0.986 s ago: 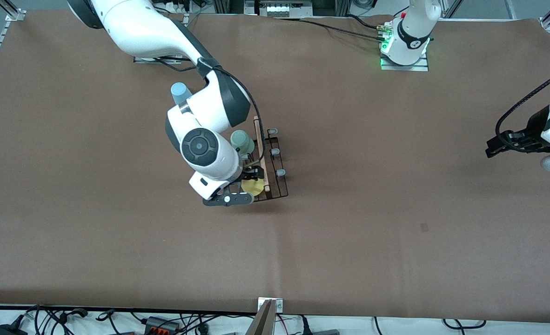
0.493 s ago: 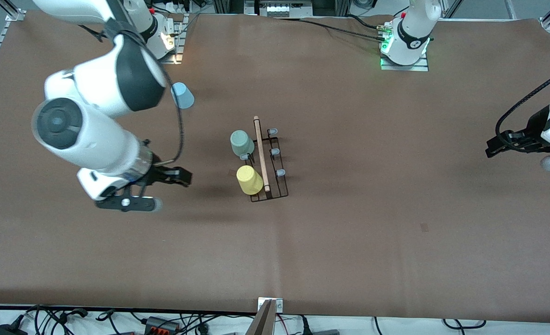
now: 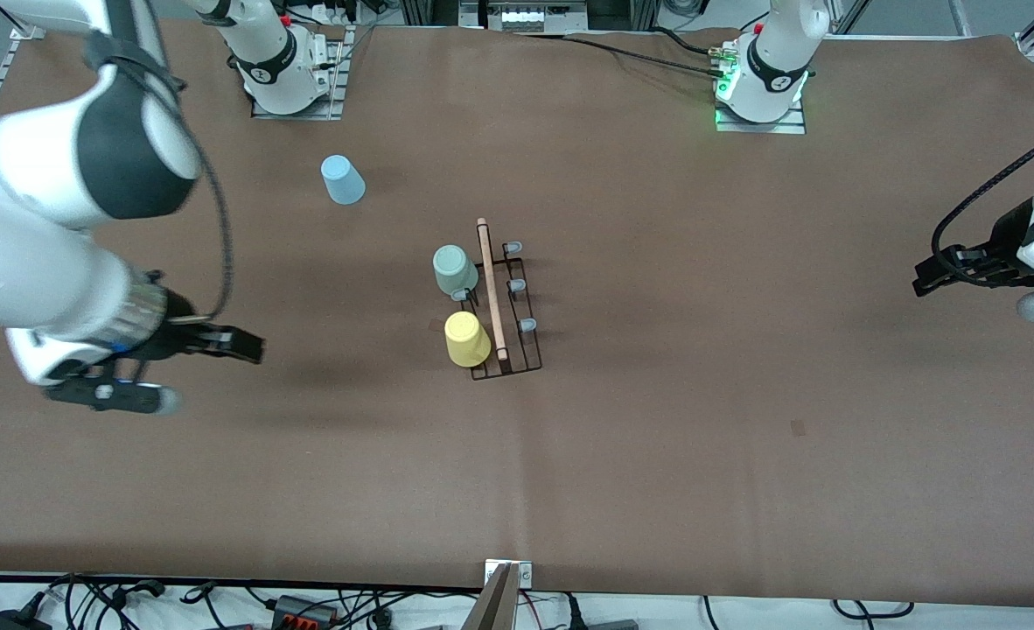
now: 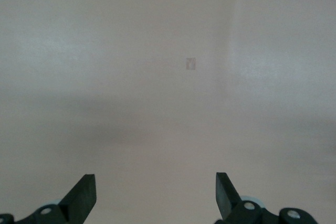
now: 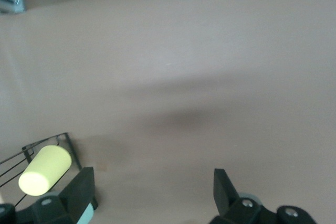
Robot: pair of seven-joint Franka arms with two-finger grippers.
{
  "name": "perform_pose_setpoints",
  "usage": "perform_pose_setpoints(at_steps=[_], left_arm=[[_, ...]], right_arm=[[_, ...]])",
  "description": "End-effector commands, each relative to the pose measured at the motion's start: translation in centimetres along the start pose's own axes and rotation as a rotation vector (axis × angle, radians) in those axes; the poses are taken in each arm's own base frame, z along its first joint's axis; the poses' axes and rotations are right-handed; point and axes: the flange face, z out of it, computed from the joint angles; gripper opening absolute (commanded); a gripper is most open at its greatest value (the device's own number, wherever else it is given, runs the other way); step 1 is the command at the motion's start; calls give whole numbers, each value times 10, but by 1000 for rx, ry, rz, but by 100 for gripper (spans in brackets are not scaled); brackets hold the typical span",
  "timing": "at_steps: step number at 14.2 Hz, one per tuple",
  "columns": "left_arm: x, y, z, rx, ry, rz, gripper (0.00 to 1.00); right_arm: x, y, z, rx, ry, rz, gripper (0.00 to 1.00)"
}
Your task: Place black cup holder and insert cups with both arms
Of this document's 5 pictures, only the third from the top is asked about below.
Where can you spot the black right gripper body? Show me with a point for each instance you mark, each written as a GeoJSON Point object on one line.
{"type": "Point", "coordinates": [175, 338]}

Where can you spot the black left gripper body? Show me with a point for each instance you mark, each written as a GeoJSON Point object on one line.
{"type": "Point", "coordinates": [1003, 241]}

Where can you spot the yellow cup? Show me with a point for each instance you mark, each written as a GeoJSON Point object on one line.
{"type": "Point", "coordinates": [466, 339]}

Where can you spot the mint green cup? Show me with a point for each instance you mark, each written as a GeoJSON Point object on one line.
{"type": "Point", "coordinates": [454, 269]}

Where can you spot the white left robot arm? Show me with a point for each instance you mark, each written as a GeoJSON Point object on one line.
{"type": "Point", "coordinates": [775, 66]}

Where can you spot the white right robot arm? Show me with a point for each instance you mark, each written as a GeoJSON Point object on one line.
{"type": "Point", "coordinates": [53, 166]}

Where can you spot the light blue cup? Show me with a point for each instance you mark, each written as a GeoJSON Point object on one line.
{"type": "Point", "coordinates": [343, 180]}

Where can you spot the black orange connector block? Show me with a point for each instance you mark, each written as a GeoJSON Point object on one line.
{"type": "Point", "coordinates": [305, 610]}

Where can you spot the black power adapter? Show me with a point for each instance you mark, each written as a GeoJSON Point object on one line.
{"type": "Point", "coordinates": [14, 621]}

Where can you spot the white power strip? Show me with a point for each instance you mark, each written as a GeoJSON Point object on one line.
{"type": "Point", "coordinates": [333, 12]}

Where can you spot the grey control box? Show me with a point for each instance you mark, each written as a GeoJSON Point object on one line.
{"type": "Point", "coordinates": [534, 16]}

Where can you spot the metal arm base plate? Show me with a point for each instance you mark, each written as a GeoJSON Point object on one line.
{"type": "Point", "coordinates": [762, 127]}
{"type": "Point", "coordinates": [335, 74]}

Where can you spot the wooden camera mount beam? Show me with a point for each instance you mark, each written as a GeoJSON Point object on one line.
{"type": "Point", "coordinates": [492, 604]}

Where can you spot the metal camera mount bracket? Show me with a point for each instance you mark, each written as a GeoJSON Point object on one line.
{"type": "Point", "coordinates": [524, 573]}

